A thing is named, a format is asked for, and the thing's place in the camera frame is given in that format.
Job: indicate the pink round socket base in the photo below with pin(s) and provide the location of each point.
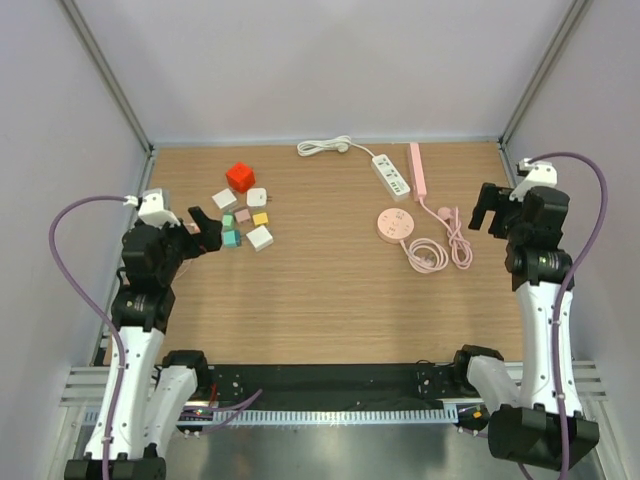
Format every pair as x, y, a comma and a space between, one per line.
394, 225

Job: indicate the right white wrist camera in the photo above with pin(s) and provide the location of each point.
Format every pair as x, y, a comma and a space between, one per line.
534, 174

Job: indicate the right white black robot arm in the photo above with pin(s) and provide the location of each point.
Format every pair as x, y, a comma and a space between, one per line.
538, 421

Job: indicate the yellow small plug adapter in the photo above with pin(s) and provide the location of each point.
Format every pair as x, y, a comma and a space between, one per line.
260, 219

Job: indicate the white square charger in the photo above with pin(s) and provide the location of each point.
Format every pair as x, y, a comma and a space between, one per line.
257, 197

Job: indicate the white 80W charger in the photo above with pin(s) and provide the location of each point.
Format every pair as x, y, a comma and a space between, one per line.
260, 238

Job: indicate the teal plug adapter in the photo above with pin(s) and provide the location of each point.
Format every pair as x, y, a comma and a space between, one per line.
231, 238

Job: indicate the pink beige charger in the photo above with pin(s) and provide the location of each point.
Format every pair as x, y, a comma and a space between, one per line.
243, 216

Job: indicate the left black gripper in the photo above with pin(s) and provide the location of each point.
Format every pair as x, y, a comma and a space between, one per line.
208, 239

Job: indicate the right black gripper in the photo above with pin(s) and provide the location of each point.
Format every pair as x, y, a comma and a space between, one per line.
492, 198

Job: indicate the white slotted cable duct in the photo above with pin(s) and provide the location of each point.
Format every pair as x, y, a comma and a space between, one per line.
255, 418

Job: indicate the red cube plug adapter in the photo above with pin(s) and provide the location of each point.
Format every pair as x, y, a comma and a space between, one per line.
240, 177

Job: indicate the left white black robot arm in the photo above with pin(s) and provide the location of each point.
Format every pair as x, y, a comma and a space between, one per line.
137, 418

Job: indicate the aluminium frame rail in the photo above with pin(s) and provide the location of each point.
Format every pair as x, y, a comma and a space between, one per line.
85, 386

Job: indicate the pink power strip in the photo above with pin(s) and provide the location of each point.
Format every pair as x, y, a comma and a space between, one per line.
416, 172

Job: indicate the green plug adapter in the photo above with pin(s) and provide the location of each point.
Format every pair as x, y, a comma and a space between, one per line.
228, 221

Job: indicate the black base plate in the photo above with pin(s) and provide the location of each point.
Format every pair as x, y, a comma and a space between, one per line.
339, 384

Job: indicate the small pink plug adapter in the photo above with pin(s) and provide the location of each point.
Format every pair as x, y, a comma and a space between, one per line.
193, 228

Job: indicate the white power strip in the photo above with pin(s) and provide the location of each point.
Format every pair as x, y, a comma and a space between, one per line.
390, 177

